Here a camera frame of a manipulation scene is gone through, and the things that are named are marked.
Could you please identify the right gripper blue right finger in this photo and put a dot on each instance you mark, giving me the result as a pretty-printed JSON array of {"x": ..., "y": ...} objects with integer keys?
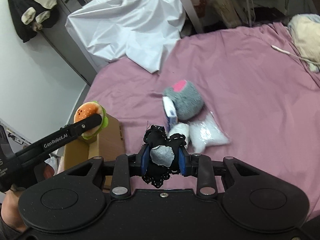
[{"x": 181, "y": 161}]

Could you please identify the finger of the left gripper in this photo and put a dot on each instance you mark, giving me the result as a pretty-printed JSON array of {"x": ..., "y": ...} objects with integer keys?
[{"x": 40, "y": 150}]

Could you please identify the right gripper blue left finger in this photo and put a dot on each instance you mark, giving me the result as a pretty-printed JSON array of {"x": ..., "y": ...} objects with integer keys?
[{"x": 145, "y": 159}]

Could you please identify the clear plastic bag white filling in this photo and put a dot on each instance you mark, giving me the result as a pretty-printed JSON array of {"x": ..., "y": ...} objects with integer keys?
[{"x": 206, "y": 133}]

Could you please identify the plush hamburger toy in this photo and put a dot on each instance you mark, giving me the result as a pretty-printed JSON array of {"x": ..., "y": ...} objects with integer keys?
[{"x": 92, "y": 118}]

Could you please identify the person's left hand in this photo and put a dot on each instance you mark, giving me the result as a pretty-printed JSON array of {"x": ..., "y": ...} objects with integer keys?
[{"x": 10, "y": 213}]

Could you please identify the white rolled sock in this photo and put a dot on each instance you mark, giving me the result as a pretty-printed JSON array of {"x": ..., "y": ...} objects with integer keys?
[{"x": 181, "y": 128}]

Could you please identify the cardboard box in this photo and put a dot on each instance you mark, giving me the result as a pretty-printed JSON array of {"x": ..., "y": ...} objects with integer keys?
[{"x": 108, "y": 144}]

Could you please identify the grey fuzzy plush pouch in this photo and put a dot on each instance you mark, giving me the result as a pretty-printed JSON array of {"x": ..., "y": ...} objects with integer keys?
[{"x": 186, "y": 98}]

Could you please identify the pink bed sheet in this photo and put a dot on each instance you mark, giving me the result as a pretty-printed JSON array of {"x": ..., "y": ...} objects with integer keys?
[{"x": 265, "y": 101}]

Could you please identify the white cover sheet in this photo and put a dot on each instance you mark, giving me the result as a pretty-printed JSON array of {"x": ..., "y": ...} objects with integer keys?
[{"x": 144, "y": 31}]

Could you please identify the black white hanging garment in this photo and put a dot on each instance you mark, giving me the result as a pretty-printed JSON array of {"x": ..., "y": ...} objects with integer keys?
[{"x": 31, "y": 16}]

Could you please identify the grey door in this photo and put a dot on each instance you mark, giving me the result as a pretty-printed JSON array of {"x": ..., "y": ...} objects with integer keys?
[{"x": 67, "y": 44}]

